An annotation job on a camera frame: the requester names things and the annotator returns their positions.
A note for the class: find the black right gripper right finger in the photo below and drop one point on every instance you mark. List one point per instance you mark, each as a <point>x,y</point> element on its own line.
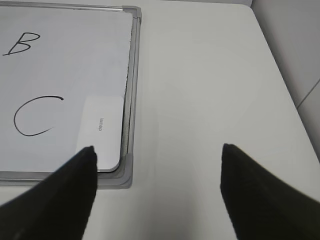
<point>260,205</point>

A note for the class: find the white whiteboard eraser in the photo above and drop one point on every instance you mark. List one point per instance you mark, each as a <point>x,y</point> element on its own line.
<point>101,127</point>

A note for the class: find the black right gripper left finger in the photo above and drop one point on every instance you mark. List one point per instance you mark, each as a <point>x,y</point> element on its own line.
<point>59,207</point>

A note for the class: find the white framed whiteboard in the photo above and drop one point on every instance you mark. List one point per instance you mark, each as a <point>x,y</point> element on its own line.
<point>52,57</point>

